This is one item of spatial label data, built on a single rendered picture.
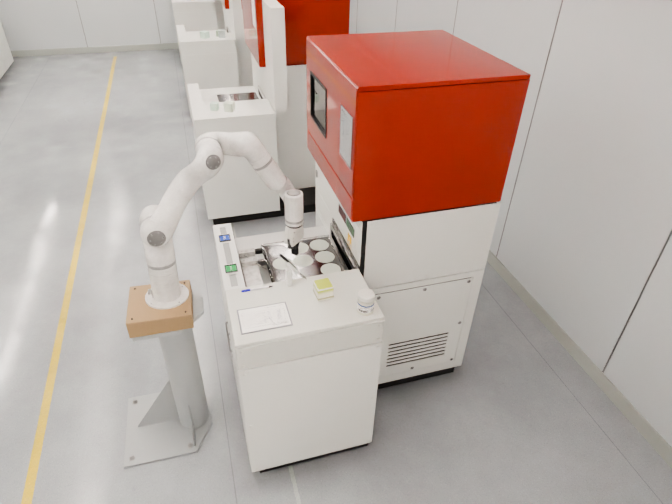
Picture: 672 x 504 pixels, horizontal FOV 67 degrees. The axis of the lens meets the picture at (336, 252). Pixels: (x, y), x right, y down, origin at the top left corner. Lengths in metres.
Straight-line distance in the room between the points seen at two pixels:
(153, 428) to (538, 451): 2.07
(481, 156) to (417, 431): 1.53
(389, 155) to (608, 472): 2.01
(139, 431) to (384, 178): 1.89
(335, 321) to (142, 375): 1.58
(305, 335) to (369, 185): 0.68
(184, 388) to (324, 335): 0.93
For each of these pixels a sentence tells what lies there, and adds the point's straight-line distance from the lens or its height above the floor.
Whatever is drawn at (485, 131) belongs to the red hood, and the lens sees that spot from 2.30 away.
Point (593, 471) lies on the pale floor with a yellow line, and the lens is 3.14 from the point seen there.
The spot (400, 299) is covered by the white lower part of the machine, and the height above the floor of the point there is 0.72.
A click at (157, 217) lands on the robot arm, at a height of 1.34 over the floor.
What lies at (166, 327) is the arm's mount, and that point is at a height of 0.85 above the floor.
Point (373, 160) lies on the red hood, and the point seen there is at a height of 1.51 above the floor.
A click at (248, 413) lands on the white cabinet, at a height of 0.54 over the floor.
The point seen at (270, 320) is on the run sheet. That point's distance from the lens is 2.11.
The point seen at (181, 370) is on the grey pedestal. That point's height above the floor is 0.48.
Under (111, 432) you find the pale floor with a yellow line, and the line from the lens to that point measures 3.15.
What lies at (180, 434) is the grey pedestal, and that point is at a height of 0.01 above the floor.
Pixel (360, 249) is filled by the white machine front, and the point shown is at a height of 1.07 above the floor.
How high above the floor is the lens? 2.42
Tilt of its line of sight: 36 degrees down
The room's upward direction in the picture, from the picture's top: 2 degrees clockwise
